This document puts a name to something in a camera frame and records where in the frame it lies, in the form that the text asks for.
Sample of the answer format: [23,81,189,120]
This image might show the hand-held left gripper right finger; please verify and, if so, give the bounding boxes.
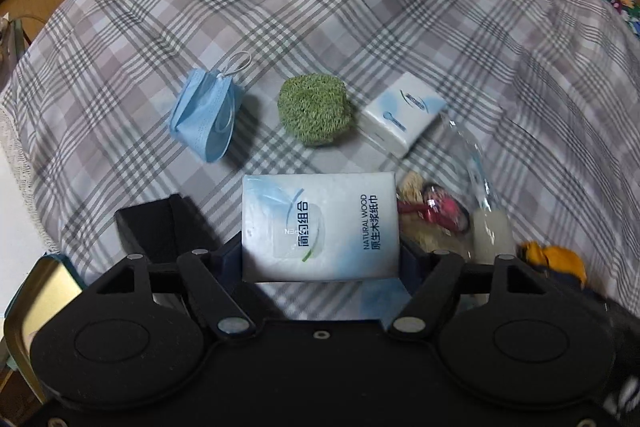
[389,238,552,342]

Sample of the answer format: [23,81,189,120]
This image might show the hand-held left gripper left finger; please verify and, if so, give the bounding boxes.
[92,234,257,339]

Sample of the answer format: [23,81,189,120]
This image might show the large white blue tissue pack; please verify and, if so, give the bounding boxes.
[241,172,402,284]

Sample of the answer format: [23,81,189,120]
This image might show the blue face mask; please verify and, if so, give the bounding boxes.
[169,51,252,164]

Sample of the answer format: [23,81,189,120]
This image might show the pink hair accessory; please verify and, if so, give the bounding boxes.
[398,183,471,233]

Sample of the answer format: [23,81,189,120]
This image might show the clear plastic bag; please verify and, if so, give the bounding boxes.
[396,109,517,265]

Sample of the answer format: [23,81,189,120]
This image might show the small white tissue pack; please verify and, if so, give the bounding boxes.
[360,73,448,158]

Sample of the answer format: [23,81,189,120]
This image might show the yellow cloth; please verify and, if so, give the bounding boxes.
[516,241,588,289]

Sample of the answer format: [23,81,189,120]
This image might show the green mesh scrubber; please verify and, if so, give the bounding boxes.
[277,76,355,148]

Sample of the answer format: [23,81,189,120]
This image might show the grey plaid bedsheet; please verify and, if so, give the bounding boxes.
[0,0,640,308]

